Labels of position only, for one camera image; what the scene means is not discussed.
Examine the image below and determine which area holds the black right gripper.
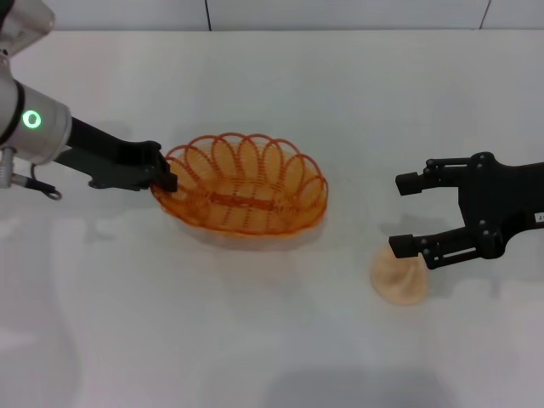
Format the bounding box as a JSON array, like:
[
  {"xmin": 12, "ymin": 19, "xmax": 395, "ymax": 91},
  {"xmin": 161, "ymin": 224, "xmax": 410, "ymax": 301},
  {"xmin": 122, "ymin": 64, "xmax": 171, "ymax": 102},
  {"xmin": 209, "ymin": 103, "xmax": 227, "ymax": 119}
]
[{"xmin": 388, "ymin": 150, "xmax": 544, "ymax": 271}]

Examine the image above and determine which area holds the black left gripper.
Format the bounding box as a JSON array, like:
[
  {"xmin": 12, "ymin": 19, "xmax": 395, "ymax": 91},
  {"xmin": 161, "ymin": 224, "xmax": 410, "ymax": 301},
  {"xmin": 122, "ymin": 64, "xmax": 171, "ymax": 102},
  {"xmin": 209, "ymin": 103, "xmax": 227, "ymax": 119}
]
[{"xmin": 53, "ymin": 115, "xmax": 179, "ymax": 193}]

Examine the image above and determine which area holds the pale steamed bun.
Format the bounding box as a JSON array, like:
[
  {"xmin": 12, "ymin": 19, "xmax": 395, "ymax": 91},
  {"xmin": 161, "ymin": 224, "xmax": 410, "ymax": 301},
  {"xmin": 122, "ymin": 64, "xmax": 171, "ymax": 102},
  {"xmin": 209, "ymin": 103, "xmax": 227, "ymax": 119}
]
[{"xmin": 370, "ymin": 246, "xmax": 429, "ymax": 306}]

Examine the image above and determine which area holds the orange woven plastic basket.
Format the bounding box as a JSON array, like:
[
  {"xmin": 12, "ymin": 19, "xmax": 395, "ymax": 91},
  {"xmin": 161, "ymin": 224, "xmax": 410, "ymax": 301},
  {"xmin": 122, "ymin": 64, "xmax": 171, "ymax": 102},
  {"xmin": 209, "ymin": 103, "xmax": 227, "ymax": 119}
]
[{"xmin": 150, "ymin": 132, "xmax": 330, "ymax": 235}]

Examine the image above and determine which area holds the left arm connector cable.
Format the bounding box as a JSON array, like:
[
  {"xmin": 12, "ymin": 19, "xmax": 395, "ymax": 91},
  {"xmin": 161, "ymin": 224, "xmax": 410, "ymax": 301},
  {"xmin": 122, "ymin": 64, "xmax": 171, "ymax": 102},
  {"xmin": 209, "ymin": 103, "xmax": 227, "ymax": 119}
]
[{"xmin": 0, "ymin": 146, "xmax": 63, "ymax": 201}]

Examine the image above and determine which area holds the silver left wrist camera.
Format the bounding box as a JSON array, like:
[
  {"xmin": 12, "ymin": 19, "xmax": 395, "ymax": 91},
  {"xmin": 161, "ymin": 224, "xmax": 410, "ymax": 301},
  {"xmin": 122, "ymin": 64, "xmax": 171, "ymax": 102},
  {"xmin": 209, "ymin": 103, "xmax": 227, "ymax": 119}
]
[{"xmin": 0, "ymin": 0, "xmax": 56, "ymax": 57}]

